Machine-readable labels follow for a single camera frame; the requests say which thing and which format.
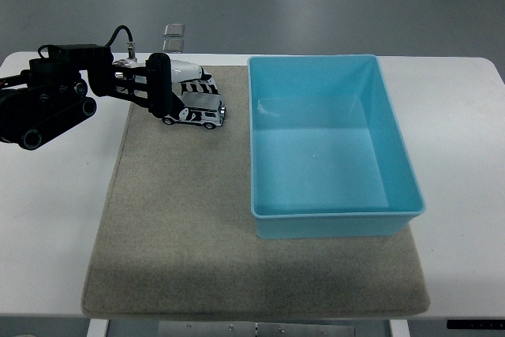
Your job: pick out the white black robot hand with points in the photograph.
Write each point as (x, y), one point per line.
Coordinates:
(185, 70)

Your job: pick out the white toy car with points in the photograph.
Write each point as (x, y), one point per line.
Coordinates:
(205, 105)

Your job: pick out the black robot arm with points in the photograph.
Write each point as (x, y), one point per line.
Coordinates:
(59, 92)

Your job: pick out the blue plastic box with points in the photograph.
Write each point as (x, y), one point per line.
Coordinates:
(319, 163)

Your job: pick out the metal floor socket cover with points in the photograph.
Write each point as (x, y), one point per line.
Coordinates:
(173, 45)
(174, 30)

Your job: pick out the grey-beige fabric mat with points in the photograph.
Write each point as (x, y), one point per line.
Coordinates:
(177, 214)

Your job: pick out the grey metal plate with screws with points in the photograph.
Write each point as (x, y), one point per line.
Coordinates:
(256, 330)

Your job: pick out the white table leg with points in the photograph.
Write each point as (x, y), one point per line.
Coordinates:
(97, 328)
(400, 328)

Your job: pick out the black table control panel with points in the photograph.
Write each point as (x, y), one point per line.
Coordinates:
(475, 324)

